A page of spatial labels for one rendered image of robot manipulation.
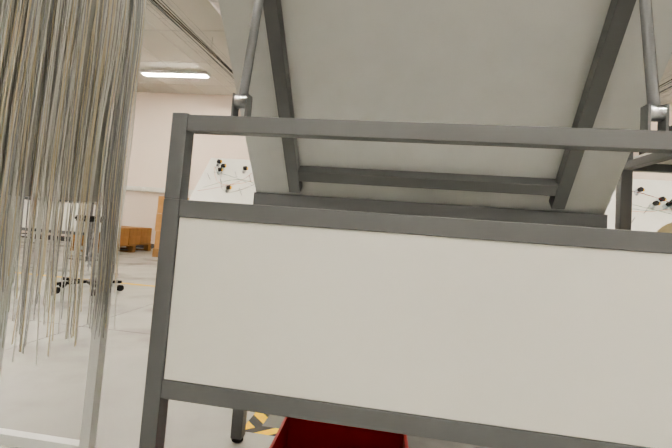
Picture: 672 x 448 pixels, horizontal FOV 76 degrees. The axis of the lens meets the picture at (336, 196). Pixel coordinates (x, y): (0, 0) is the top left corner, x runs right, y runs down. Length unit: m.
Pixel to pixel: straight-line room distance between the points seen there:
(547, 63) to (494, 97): 0.16
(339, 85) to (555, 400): 0.95
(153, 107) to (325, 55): 9.02
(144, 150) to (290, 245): 9.23
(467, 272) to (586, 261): 0.23
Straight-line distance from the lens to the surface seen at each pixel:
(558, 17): 1.30
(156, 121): 10.11
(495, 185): 1.45
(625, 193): 1.68
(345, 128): 0.95
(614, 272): 1.00
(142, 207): 9.98
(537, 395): 1.00
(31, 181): 1.15
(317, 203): 1.53
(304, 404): 1.00
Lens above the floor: 0.77
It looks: 4 degrees up
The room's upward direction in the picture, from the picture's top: 4 degrees clockwise
